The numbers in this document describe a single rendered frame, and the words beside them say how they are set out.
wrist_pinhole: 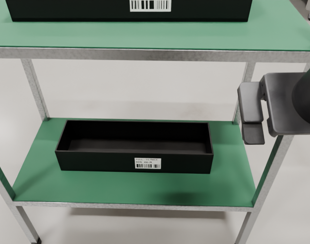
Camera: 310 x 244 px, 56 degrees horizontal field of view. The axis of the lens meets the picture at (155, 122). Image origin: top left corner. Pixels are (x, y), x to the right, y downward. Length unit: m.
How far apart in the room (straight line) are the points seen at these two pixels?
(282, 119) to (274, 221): 1.25
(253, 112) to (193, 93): 1.79
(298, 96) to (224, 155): 0.94
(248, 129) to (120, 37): 0.44
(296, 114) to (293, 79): 0.04
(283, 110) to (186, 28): 0.46
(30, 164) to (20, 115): 0.86
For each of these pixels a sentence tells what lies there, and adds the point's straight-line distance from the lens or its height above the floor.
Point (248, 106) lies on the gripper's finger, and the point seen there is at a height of 1.06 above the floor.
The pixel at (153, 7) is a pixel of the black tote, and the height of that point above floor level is 0.99.
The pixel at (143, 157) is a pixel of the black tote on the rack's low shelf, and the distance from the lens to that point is 1.07.
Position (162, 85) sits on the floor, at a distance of 2.17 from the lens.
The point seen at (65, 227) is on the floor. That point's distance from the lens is 1.47.
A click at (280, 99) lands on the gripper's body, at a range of 0.31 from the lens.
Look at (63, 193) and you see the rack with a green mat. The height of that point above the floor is 0.35.
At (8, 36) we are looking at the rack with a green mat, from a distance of 0.76.
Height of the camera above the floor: 1.25
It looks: 42 degrees down
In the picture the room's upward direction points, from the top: straight up
